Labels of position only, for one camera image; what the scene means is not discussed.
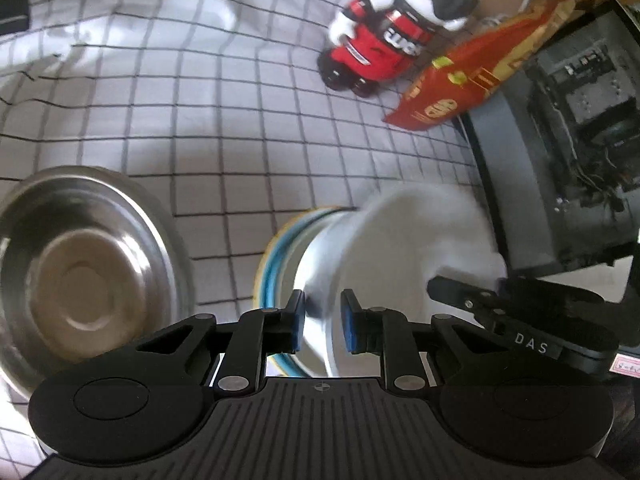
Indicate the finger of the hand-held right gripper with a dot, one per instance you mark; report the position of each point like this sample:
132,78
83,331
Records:
460,295

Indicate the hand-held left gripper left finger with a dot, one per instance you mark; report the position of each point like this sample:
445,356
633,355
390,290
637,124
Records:
296,320

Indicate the red white sticker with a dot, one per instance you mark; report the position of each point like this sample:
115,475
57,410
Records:
625,366

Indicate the blue bowl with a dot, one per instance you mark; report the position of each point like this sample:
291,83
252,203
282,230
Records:
274,280

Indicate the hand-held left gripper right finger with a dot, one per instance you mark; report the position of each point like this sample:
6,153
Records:
350,320

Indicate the stainless steel bowl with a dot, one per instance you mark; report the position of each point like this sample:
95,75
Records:
75,285

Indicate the cream yellow bowl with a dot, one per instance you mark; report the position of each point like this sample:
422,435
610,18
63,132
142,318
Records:
258,285

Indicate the white black grid tablecloth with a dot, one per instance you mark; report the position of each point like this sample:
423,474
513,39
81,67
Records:
150,85

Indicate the red brown snack bag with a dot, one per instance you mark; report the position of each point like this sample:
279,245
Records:
475,80

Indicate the white floral cup bowl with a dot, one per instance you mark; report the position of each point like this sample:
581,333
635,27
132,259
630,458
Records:
400,240

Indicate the panda robot toy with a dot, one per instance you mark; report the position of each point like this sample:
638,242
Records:
390,35

